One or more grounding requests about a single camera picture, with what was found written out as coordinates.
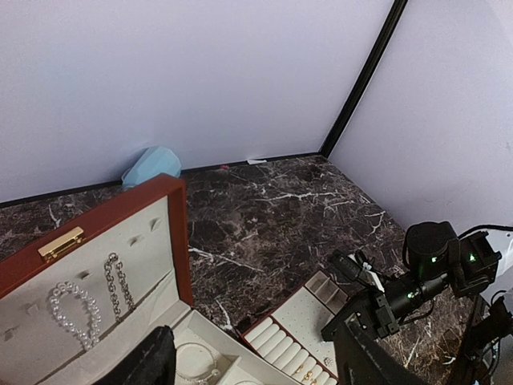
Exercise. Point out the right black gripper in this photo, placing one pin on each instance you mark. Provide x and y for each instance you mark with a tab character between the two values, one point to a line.
436	258

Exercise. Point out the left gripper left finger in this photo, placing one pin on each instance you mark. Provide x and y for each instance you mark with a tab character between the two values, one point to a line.
153	361

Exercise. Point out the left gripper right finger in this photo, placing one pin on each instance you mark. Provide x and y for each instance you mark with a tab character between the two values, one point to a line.
360	360

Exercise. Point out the small red jewelry tray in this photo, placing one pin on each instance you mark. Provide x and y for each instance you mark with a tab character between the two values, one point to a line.
289	337

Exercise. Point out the large red jewelry box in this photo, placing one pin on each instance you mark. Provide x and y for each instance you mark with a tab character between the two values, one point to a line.
76	302

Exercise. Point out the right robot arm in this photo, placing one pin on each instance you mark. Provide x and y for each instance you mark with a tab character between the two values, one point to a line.
479	352

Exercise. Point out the light blue faceted cup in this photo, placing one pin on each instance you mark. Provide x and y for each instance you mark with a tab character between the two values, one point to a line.
154	161

